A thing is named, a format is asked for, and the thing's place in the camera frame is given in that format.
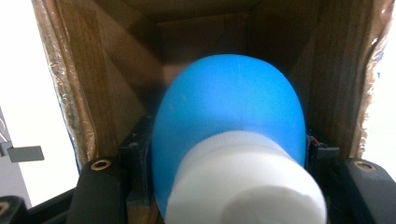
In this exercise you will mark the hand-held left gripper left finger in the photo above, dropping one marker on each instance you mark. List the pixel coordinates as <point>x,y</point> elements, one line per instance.
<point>137,161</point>

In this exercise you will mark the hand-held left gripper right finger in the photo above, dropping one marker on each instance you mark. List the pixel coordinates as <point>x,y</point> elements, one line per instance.
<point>323,152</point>

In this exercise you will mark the dark tape strip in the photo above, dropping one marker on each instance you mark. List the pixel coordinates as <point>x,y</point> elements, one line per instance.
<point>26,154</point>

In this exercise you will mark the blue bottle with white cap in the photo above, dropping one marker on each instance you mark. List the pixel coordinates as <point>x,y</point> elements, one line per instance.
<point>227,102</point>

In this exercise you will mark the cardboard box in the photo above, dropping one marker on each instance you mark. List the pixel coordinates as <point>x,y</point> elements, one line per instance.
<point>102,62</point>

